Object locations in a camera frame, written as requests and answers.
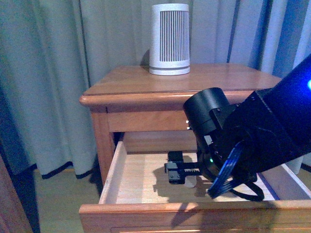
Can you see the white medicine bottle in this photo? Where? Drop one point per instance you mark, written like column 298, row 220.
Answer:
column 190, row 181

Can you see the white cylindrical air purifier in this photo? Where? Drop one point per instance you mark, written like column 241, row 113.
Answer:
column 169, row 52

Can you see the wooden nightstand cabinet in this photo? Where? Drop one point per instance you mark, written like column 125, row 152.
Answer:
column 130, row 99

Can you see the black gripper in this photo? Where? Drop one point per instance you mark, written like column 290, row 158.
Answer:
column 215, row 170

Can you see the wooden drawer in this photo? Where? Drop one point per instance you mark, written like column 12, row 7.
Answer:
column 138, row 198

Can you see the grey curtain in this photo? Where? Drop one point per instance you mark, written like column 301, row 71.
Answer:
column 51, row 51

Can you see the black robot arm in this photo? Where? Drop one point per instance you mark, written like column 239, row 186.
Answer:
column 237, row 141

